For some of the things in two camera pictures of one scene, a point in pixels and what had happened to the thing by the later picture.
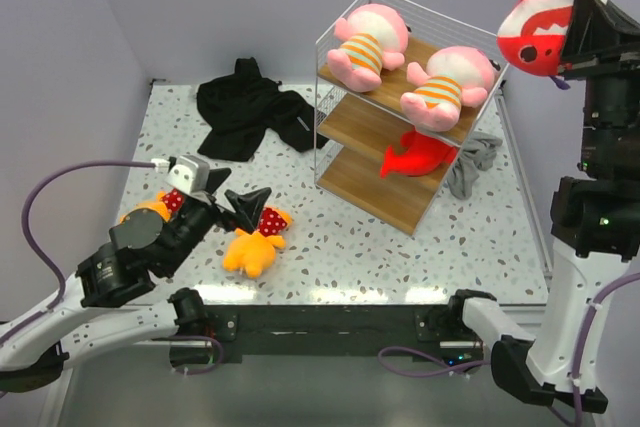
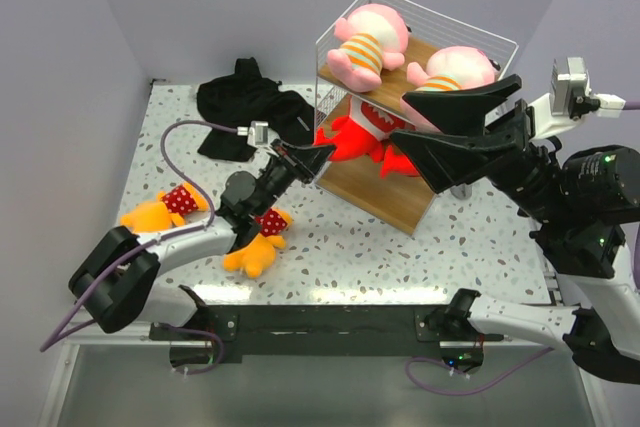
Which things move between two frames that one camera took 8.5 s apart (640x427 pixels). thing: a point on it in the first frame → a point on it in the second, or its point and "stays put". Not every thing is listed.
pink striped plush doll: x=376 y=37 stays put
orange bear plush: x=254 y=251 stays put
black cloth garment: x=238 y=110 stays put
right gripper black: x=598 y=27 → x=444 y=158
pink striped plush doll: x=454 y=76 stays put
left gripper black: x=249 y=205 → x=307 y=162
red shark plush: x=532 y=34 → x=367 y=129
